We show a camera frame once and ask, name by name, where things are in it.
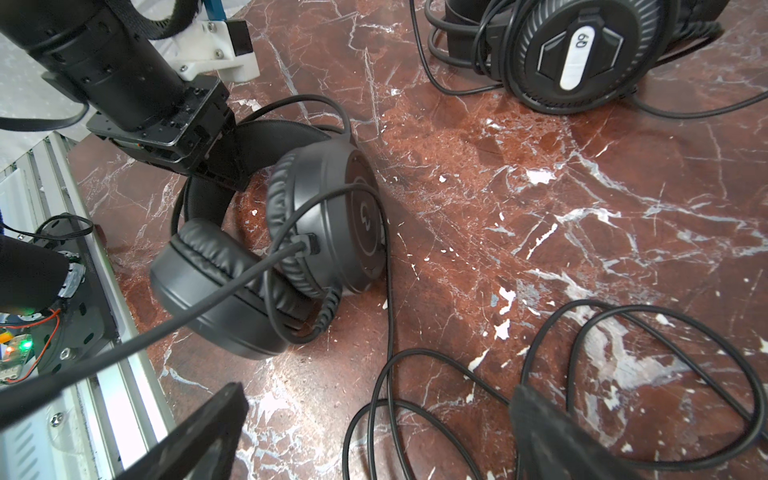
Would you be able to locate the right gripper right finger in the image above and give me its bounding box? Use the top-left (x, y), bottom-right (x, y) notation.
top-left (509, 385), bottom-right (640, 479)

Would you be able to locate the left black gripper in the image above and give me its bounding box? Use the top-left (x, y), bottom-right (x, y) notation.
top-left (87, 75), bottom-right (249, 191)

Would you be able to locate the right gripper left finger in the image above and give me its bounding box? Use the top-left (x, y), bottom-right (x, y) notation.
top-left (119, 382), bottom-right (249, 479)

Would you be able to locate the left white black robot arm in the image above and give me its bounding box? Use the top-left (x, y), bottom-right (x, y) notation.
top-left (1, 1), bottom-right (259, 190)

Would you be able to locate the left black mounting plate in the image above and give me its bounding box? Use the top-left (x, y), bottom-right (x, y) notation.
top-left (31, 235), bottom-right (117, 375)

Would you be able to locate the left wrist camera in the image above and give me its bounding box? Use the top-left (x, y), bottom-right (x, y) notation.
top-left (164, 19), bottom-right (260, 83)

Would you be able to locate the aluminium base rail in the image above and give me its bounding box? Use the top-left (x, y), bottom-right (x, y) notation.
top-left (1, 133), bottom-right (175, 479)

